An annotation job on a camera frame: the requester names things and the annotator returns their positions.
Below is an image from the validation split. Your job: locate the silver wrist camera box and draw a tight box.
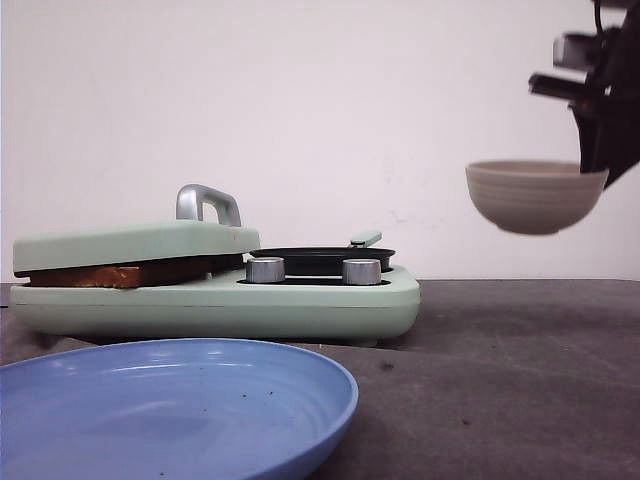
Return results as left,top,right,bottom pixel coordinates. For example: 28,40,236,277
552,33,601,72

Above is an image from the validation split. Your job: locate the left silver control knob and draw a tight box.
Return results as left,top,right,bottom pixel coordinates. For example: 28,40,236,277
245,257,286,284

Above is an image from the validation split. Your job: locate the right silver control knob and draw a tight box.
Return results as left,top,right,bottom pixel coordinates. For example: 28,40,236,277
342,258,382,286

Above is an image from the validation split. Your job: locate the breakfast maker hinged lid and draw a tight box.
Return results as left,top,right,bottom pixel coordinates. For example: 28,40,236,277
13,184,260,277

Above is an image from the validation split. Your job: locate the silver control knob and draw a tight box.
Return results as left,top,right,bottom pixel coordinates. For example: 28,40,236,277
245,257,286,284
342,258,382,286

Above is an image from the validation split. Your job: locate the mint green breakfast maker base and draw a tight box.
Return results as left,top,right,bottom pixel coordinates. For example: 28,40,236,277
10,265,421,340

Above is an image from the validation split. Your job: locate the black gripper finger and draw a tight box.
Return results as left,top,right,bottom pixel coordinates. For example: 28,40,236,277
569,102,608,174
603,149,640,190

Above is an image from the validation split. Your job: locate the beige ribbed bowl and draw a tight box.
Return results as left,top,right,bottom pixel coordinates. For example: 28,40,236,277
465,160,609,235

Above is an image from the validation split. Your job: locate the black round frying pan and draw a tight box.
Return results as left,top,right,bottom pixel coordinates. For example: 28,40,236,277
249,230,396,276

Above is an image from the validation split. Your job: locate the toast bread slice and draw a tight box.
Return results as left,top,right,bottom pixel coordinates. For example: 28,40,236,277
28,266,142,289
132,254,243,288

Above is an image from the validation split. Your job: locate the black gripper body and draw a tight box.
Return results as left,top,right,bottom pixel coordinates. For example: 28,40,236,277
529,9,639,161

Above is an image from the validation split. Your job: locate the grey table cloth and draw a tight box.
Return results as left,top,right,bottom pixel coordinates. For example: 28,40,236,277
1,280,639,479

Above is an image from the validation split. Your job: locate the blue round plate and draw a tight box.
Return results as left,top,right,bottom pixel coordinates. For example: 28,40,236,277
1,339,359,479

